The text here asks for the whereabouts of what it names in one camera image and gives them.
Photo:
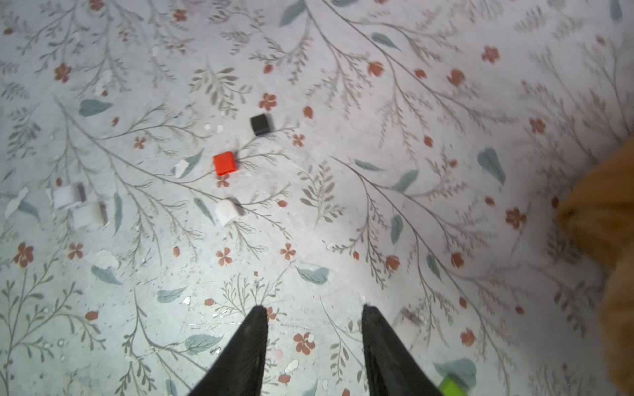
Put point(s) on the green usb drive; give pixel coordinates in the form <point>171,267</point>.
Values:
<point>450,386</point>

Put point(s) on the brown teddy bear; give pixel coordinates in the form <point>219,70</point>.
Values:
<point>598,218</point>

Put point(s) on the small red usb cap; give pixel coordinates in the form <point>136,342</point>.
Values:
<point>225,163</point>

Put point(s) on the small white usb cap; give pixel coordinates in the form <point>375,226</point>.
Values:
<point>227,212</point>

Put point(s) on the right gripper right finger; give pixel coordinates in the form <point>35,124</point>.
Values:
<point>390,368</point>

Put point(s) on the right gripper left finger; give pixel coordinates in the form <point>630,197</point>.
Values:
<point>239,369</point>

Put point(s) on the small black usb cap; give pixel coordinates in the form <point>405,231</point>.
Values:
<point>260,124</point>

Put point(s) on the white usb drive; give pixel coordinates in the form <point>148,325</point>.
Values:
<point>407,327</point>

